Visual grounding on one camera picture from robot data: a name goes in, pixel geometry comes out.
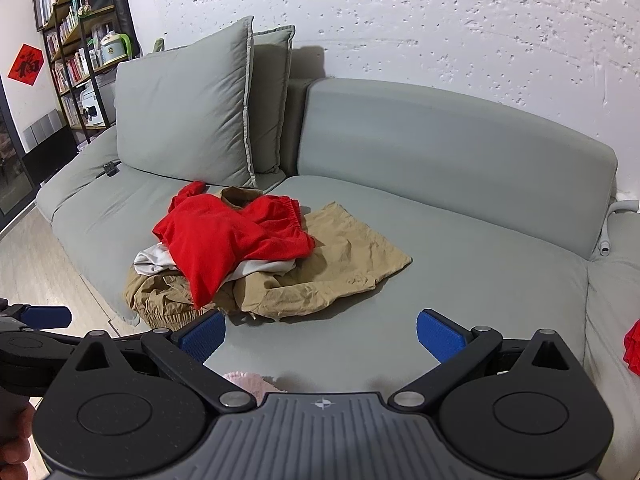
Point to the person's left hand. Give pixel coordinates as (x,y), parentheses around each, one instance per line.
(12,435)

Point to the small grey pillow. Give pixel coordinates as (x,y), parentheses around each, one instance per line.
(270,110)

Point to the folded red cloth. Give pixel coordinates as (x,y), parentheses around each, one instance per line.
(632,347)

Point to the wooden bookshelf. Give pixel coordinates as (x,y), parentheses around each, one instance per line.
(70,37)

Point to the black screen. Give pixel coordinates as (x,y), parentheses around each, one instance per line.
(47,157)

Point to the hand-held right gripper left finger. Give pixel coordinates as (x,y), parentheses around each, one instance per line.
(202,337)

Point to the small black object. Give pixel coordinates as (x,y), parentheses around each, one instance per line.
(107,169)

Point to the picture frame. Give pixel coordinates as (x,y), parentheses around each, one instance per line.
(38,10)

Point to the grey wall panels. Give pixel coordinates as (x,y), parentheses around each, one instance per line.
(42,127)

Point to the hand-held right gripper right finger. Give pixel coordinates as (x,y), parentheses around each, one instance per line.
(440,335)

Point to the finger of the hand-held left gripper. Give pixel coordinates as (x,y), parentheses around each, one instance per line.
(45,316)

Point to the red tank top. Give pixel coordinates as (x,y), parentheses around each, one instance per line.
(210,250)

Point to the white green rice cooker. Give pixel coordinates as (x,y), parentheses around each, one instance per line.
(114,46)

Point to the grey sofa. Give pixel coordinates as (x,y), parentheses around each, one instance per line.
(450,160)

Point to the khaki pants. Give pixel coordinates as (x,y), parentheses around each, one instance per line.
(340,255)

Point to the red shorts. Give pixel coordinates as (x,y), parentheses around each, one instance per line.
(280,230)

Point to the white appliance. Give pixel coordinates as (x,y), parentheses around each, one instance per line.
(92,105)

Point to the row of books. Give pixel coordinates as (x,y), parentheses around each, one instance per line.
(72,67)

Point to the pink fuzzy cloth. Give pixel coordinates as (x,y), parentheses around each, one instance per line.
(245,384)

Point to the large grey pillow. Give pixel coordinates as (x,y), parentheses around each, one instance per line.
(185,110)

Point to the white garment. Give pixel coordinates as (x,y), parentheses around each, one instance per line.
(150,260)

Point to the red paper wall decoration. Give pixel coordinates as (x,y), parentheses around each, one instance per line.
(26,65)

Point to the green object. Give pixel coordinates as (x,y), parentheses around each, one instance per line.
(158,45)

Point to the black bag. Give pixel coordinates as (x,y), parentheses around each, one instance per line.
(122,5)

